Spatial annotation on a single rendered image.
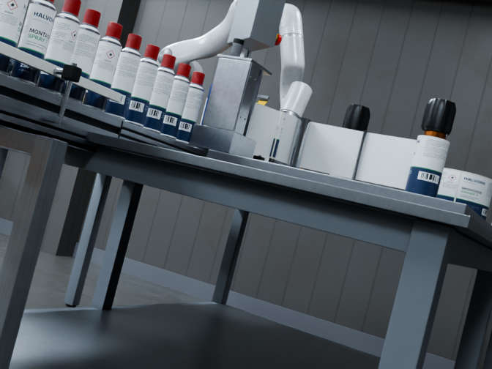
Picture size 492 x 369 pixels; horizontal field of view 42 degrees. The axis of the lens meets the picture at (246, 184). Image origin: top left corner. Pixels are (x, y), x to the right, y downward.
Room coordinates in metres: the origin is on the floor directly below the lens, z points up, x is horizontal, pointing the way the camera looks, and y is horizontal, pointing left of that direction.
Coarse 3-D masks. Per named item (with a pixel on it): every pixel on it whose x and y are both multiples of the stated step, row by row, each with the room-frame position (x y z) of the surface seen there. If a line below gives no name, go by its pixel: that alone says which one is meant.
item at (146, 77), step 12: (156, 48) 1.57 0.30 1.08; (144, 60) 1.56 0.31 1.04; (156, 60) 1.58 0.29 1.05; (144, 72) 1.56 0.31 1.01; (156, 72) 1.57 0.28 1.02; (144, 84) 1.56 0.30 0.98; (132, 96) 1.56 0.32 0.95; (144, 96) 1.56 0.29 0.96; (132, 108) 1.56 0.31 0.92; (144, 108) 1.57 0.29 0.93; (132, 120) 1.56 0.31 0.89; (144, 120) 1.58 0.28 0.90
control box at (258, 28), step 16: (240, 0) 2.19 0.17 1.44; (256, 0) 2.07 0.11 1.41; (272, 0) 2.08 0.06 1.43; (240, 16) 2.16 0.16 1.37; (256, 16) 2.06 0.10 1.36; (272, 16) 2.09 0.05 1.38; (240, 32) 2.13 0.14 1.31; (256, 32) 2.07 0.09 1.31; (272, 32) 2.09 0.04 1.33; (256, 48) 2.17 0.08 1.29
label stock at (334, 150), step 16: (256, 112) 1.92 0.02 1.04; (272, 112) 1.95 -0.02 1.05; (256, 128) 1.93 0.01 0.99; (272, 128) 1.96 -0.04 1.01; (288, 128) 1.99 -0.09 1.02; (320, 128) 2.00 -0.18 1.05; (336, 128) 1.98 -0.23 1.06; (256, 144) 1.93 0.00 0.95; (272, 144) 1.96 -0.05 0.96; (288, 144) 2.00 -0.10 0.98; (320, 144) 2.00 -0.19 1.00; (336, 144) 1.98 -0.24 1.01; (352, 144) 1.96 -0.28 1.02; (368, 144) 1.93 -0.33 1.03; (304, 160) 2.01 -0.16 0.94; (320, 160) 1.99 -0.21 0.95; (336, 160) 1.97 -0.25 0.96; (352, 160) 1.95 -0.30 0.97
